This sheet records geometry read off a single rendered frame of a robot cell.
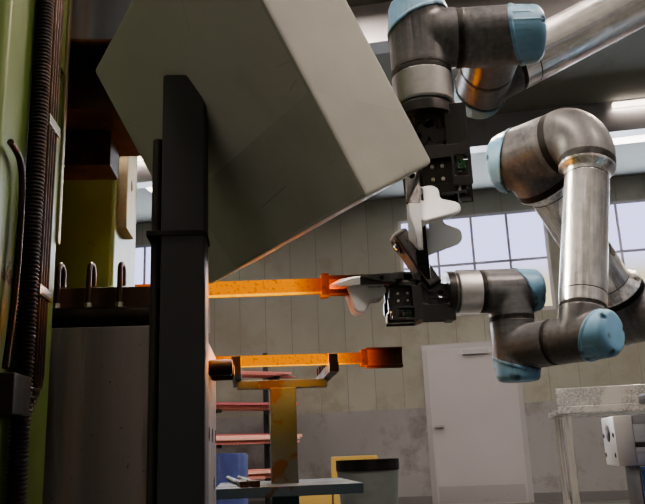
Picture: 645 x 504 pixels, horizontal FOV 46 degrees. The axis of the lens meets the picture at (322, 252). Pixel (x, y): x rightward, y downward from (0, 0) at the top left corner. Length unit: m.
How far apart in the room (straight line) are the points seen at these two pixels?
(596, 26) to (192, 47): 0.64
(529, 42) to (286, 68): 0.45
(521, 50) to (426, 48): 0.12
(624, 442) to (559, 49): 0.74
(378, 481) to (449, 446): 4.79
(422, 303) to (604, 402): 3.76
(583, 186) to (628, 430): 0.47
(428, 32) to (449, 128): 0.12
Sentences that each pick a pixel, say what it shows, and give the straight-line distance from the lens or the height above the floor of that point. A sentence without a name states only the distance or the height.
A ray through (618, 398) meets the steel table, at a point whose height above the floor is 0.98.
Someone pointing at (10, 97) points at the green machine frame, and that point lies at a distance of 0.99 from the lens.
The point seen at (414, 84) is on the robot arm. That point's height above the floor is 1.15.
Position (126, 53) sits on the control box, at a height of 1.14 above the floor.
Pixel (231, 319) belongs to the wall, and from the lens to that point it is 11.73.
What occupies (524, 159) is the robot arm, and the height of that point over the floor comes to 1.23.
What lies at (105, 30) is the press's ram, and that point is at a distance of 1.29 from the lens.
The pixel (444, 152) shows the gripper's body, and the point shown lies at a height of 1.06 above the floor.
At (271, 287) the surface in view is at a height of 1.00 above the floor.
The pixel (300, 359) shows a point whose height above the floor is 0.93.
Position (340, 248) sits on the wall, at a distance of 11.55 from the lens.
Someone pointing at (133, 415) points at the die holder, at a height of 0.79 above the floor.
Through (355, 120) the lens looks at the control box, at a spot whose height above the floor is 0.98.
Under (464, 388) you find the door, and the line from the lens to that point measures 11.01.
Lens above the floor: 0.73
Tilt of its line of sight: 15 degrees up
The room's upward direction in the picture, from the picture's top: 2 degrees counter-clockwise
